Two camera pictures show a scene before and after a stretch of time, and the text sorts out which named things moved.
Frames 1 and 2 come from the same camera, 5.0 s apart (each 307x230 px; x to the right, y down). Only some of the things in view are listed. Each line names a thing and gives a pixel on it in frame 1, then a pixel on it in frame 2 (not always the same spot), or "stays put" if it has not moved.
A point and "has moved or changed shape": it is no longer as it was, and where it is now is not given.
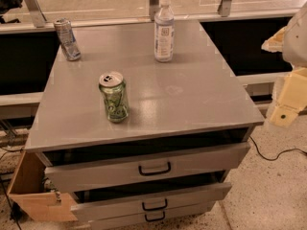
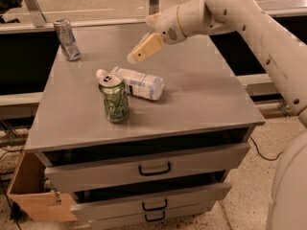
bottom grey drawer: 130,222 stays put
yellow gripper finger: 292,100 to 167,23
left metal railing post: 33,5 stays put
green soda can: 113,88 stays put
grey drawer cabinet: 189,127 stays put
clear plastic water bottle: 164,31 has moved or changed shape
